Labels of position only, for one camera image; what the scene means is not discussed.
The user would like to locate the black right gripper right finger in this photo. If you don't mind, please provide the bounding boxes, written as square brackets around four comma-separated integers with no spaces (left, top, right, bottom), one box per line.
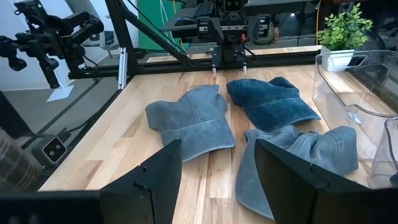
[254,139,398,224]

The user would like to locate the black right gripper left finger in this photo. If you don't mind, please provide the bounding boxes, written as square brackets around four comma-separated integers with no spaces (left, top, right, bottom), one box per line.
[0,139,183,224]

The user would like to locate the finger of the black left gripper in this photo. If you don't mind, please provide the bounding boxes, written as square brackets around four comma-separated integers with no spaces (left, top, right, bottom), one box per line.
[212,45,221,75]
[238,45,249,75]

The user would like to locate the dark blue denim cap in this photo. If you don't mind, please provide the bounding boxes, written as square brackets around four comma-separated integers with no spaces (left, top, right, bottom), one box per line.
[226,76,322,133]

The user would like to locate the slate grey denim cap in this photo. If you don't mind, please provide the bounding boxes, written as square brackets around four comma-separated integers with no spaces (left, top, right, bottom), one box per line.
[234,124,359,220]

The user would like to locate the pale grey denim cap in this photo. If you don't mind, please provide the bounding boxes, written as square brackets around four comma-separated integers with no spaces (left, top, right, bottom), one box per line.
[144,83,236,163]

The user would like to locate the black computer mouse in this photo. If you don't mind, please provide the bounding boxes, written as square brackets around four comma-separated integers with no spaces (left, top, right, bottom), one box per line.
[174,16,197,27]

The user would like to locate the grey desk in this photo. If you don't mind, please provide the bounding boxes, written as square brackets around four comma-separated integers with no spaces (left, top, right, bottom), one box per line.
[245,0,315,16]

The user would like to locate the green panel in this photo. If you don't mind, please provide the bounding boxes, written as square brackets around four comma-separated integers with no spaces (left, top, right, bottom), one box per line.
[137,0,191,53]

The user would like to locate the green plant in white pot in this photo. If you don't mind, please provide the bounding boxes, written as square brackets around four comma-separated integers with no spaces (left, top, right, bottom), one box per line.
[316,2,374,73]

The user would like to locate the grey office chair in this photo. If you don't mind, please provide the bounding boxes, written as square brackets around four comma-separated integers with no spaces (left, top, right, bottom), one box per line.
[81,29,121,60]

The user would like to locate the person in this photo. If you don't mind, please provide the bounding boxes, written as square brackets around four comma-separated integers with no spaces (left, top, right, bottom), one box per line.
[0,128,43,192]

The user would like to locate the yellow cable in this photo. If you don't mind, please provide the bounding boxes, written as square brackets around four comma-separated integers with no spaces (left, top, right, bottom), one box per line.
[314,0,322,46]

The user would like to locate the silver aluminium bracket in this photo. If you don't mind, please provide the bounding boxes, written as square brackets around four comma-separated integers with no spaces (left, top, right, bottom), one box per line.
[117,46,128,90]

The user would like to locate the black aluminium table frame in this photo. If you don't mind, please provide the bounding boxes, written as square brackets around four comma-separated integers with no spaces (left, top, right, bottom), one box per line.
[37,0,322,191]

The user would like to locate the black exterior camera box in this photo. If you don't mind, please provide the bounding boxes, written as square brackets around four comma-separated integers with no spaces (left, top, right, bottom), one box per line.
[30,133,68,167]

